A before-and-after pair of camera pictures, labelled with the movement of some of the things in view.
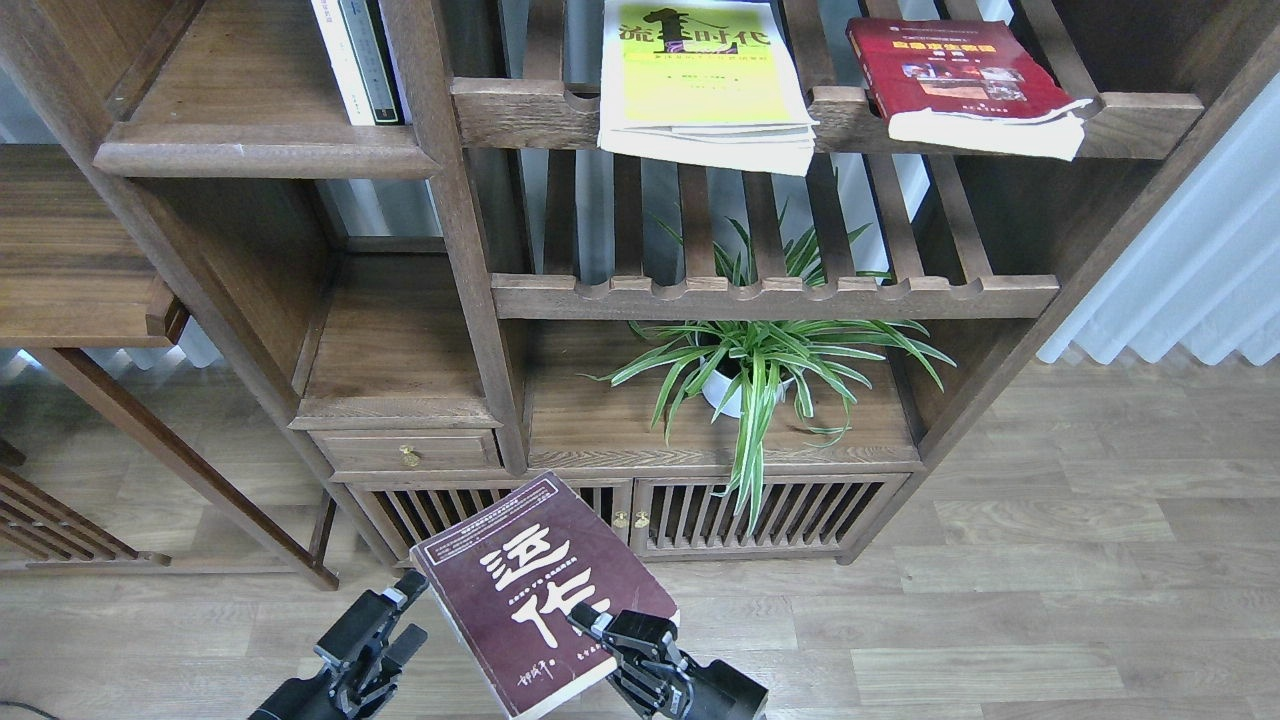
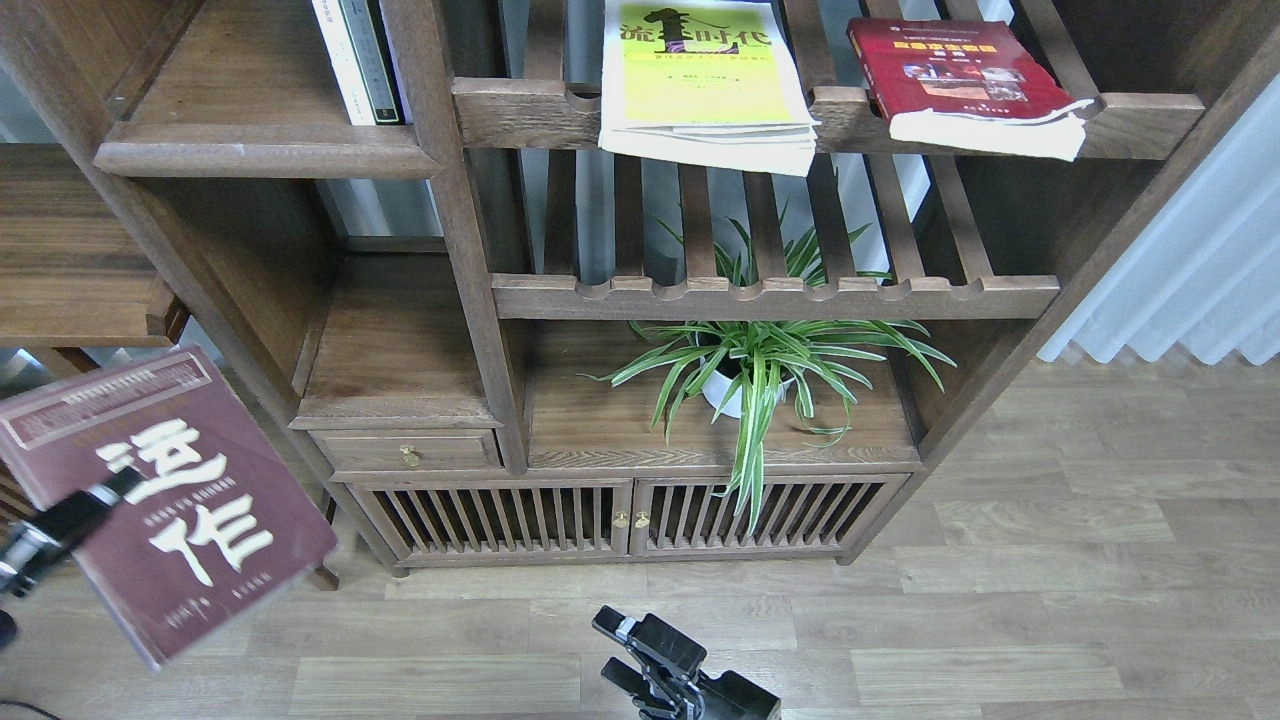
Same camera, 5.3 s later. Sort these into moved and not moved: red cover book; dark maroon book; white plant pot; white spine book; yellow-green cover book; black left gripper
Moved: black left gripper; dark maroon book
Not moved: white spine book; yellow-green cover book; white plant pot; red cover book
